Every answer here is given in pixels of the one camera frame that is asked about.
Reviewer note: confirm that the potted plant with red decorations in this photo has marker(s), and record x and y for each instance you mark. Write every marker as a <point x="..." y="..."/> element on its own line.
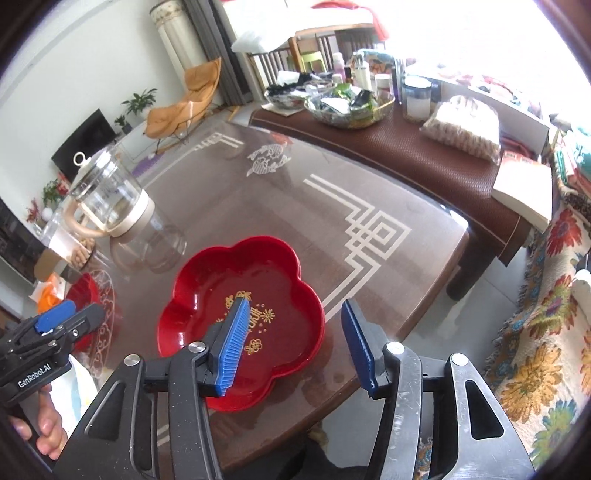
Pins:
<point x="51" y="190"/>

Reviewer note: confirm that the orange tissue pack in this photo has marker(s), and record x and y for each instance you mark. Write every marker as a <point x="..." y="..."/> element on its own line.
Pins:
<point x="46" y="299"/>

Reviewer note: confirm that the white television cabinet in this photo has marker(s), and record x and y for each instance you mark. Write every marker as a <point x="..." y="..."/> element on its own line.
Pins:
<point x="134" y="143"/>

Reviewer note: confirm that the white pillow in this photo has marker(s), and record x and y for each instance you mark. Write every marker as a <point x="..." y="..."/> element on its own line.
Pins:
<point x="258" y="40"/>

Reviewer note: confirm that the tray of small bottles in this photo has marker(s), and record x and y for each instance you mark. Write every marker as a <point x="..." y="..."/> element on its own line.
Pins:
<point x="341" y="116"/>

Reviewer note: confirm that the small white jar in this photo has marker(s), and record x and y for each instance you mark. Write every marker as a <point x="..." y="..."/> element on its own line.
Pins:
<point x="383" y="85"/>

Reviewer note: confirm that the green stool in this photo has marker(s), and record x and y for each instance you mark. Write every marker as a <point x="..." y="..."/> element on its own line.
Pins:
<point x="307" y="61"/>

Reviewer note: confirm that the wooden slatted bed frame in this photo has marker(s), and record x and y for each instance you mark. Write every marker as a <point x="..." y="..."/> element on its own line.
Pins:
<point x="323" y="42"/>

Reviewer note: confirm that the white pump bottle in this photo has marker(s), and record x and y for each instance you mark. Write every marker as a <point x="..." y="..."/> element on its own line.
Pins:
<point x="362" y="70"/>

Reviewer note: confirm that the red cloth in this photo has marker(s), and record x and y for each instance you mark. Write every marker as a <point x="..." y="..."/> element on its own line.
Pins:
<point x="369" y="10"/>

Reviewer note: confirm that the red flower-shaped plate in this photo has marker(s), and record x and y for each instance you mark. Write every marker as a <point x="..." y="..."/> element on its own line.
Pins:
<point x="277" y="286"/>
<point x="85" y="291"/>

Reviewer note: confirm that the white cloth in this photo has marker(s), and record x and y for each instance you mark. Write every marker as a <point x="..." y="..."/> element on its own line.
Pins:
<point x="78" y="387"/>

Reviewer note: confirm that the red flower bunch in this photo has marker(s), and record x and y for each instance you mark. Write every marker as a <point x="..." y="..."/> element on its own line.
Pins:
<point x="32" y="212"/>

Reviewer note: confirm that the floral blanket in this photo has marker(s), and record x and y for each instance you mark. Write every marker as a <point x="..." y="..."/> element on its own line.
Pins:
<point x="545" y="332"/>

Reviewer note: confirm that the large green potted plant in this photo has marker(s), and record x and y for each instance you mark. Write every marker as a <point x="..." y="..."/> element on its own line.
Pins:
<point x="138" y="102"/>

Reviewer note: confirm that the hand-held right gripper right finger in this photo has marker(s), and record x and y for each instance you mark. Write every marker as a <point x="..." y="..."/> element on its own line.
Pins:
<point x="358" y="346"/>

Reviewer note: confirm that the glass bowl with dark items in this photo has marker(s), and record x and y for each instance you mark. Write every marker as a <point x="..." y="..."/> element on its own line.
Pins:
<point x="286" y="97"/>

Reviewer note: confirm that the pink white bottle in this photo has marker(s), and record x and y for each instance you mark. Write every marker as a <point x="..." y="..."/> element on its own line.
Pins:
<point x="338" y="65"/>

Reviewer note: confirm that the small green potted plant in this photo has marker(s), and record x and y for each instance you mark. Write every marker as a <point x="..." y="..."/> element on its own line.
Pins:
<point x="121" y="123"/>

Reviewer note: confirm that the person's left hand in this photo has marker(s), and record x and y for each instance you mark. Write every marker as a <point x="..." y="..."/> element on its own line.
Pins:
<point x="48" y="427"/>

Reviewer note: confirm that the clear plastic jar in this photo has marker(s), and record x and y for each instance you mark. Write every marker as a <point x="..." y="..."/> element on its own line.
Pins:
<point x="55" y="240"/>

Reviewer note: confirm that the brown low table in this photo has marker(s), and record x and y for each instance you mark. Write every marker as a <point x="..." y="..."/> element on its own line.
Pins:
<point x="415" y="161"/>

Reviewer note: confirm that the thick paperback book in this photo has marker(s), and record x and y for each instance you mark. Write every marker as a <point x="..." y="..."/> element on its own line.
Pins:
<point x="521" y="184"/>

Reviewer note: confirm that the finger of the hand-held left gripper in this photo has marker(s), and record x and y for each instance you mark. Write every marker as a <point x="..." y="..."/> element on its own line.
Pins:
<point x="87" y="321"/>
<point x="55" y="316"/>

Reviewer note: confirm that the clear bag of snacks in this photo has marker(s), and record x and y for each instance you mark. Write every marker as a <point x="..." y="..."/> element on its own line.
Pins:
<point x="461" y="127"/>

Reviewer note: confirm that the cardboard box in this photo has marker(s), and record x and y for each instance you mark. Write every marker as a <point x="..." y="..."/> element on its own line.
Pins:
<point x="46" y="267"/>

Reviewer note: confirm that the orange lounge chair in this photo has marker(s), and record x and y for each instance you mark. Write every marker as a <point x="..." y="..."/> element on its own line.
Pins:
<point x="171" y="117"/>

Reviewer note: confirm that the black television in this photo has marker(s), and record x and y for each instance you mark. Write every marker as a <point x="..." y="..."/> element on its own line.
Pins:
<point x="85" y="138"/>

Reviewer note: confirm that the white standing air conditioner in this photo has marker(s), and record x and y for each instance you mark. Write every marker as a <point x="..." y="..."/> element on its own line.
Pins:
<point x="178" y="41"/>

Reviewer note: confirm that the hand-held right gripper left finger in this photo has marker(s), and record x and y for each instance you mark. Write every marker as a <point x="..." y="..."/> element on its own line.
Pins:
<point x="233" y="344"/>

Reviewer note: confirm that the glass jar with white lid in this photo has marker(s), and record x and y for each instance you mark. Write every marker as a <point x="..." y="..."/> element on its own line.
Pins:
<point x="415" y="104"/>

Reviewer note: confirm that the grey curtain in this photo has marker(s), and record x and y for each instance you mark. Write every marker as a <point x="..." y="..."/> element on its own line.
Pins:
<point x="221" y="55"/>

